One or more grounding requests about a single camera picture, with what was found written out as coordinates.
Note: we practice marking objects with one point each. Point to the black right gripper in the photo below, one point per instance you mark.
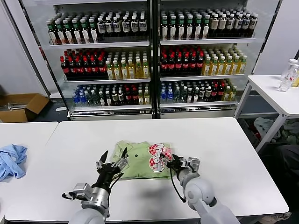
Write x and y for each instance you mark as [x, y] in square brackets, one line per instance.
[181, 164]

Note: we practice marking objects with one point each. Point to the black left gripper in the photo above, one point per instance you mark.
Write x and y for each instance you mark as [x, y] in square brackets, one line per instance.
[106, 175]

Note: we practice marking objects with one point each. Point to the light green t-shirt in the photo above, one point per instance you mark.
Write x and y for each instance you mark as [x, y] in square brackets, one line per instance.
[137, 163]

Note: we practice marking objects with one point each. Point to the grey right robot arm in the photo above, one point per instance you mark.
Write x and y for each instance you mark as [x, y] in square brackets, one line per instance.
[198, 189]

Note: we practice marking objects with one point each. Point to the open drinks display cooler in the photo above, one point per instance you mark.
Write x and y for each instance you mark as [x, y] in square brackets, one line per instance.
[105, 115]
[198, 112]

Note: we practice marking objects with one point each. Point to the white cooler shelf board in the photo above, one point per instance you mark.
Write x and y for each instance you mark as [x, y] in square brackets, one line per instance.
[198, 105]
[98, 44]
[205, 41]
[109, 107]
[105, 81]
[201, 77]

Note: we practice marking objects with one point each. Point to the dark white-label drink bottle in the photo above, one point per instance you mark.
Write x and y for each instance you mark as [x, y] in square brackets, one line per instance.
[120, 99]
[114, 99]
[208, 94]
[196, 95]
[101, 100]
[189, 95]
[202, 94]
[108, 100]

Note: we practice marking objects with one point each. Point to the clear green-label water bottle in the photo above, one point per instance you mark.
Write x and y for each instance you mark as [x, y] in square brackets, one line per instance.
[94, 100]
[177, 95]
[183, 95]
[88, 100]

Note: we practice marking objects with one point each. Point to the red-cap cola bottle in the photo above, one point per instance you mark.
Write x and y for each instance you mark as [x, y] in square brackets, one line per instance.
[102, 66]
[134, 97]
[171, 64]
[193, 63]
[164, 64]
[221, 93]
[94, 67]
[200, 63]
[127, 98]
[87, 67]
[72, 67]
[178, 64]
[79, 67]
[64, 67]
[215, 93]
[186, 63]

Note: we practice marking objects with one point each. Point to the blue sports drink bottle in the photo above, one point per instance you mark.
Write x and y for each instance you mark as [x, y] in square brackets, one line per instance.
[75, 99]
[81, 98]
[169, 96]
[163, 96]

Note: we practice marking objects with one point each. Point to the small yellow juice bottle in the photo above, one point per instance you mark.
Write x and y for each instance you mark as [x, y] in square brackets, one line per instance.
[146, 98]
[226, 94]
[232, 93]
[140, 99]

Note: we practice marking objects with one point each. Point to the small white floor object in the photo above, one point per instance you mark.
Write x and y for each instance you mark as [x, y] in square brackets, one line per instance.
[61, 109]

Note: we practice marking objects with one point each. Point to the yellow tea bottle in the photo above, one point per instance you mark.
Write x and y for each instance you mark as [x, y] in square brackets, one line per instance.
[206, 67]
[139, 71]
[116, 72]
[109, 72]
[124, 72]
[145, 71]
[131, 71]
[242, 66]
[235, 66]
[213, 67]
[227, 67]
[220, 67]

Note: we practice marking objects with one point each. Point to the open cardboard box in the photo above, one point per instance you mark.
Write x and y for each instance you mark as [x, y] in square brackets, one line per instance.
[35, 102]

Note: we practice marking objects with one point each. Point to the grey-white crumpled garment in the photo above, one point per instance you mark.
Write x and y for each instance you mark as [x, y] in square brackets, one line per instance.
[264, 126]

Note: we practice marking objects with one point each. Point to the light blue crumpled garment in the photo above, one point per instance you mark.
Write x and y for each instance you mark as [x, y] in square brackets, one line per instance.
[14, 161]

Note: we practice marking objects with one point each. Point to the white side table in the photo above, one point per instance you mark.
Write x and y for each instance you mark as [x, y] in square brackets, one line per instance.
[268, 93]

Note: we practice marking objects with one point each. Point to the pale green crumpled garment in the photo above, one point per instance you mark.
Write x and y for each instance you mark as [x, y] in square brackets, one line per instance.
[292, 137]

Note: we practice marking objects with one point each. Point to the green-cap dark tea bottle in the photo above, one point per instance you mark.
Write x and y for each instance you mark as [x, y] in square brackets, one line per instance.
[189, 30]
[205, 29]
[181, 30]
[172, 30]
[93, 33]
[85, 34]
[197, 29]
[69, 34]
[165, 30]
[77, 34]
[52, 35]
[60, 35]

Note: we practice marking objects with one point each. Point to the glass cooler door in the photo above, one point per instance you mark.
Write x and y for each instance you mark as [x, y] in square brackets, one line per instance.
[40, 50]
[261, 46]

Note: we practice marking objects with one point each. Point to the white-cap dark drink bottle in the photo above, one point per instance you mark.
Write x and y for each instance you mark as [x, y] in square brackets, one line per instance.
[101, 28]
[213, 24]
[245, 23]
[253, 23]
[134, 26]
[142, 25]
[230, 24]
[126, 26]
[238, 23]
[222, 24]
[109, 27]
[116, 27]

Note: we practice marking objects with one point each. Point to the clear white-cap plastic bottle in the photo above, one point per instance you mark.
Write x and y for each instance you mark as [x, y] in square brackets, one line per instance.
[293, 61]
[283, 85]

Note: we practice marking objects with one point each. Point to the yellow drink bottle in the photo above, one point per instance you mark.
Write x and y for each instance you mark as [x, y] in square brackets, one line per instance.
[296, 81]

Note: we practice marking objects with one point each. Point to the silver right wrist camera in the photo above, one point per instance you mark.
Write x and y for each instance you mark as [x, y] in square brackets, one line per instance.
[194, 163]

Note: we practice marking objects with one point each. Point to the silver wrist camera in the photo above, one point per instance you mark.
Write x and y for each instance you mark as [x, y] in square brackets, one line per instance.
[81, 190]
[194, 163]

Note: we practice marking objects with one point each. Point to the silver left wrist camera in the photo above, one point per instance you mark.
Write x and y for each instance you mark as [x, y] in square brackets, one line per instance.
[81, 190]

